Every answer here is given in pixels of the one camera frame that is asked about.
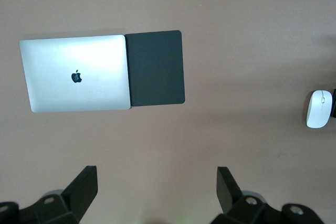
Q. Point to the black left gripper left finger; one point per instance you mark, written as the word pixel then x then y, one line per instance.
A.
pixel 76 197

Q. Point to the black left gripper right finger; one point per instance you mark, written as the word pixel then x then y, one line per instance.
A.
pixel 236 208

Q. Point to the white computer mouse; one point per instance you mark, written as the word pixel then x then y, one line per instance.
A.
pixel 319 108

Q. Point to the black phone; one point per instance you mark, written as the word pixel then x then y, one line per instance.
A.
pixel 334 103

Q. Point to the black mouse pad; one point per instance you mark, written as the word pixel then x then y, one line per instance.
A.
pixel 157 69

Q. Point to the silver closed laptop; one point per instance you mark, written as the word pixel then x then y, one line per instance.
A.
pixel 73 74

